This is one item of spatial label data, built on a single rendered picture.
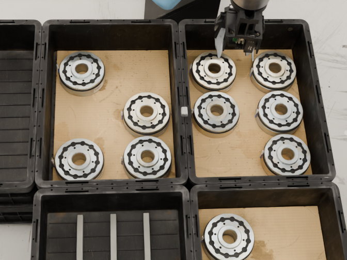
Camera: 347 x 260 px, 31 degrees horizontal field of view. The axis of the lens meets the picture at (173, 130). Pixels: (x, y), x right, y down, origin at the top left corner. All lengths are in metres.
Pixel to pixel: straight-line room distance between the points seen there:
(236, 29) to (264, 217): 0.40
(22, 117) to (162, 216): 0.38
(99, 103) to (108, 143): 0.10
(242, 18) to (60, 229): 0.56
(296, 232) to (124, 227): 0.36
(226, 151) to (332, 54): 0.50
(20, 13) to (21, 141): 0.46
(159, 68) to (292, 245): 0.50
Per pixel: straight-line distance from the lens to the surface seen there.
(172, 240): 1.29
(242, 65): 1.49
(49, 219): 1.31
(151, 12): 1.62
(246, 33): 1.20
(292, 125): 1.40
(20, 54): 1.50
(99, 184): 1.22
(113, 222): 1.29
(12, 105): 1.43
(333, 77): 1.69
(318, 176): 1.28
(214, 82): 1.42
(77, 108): 1.41
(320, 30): 1.76
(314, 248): 1.34
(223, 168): 1.36
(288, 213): 1.35
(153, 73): 1.45
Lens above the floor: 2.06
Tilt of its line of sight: 63 degrees down
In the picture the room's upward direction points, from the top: 9 degrees clockwise
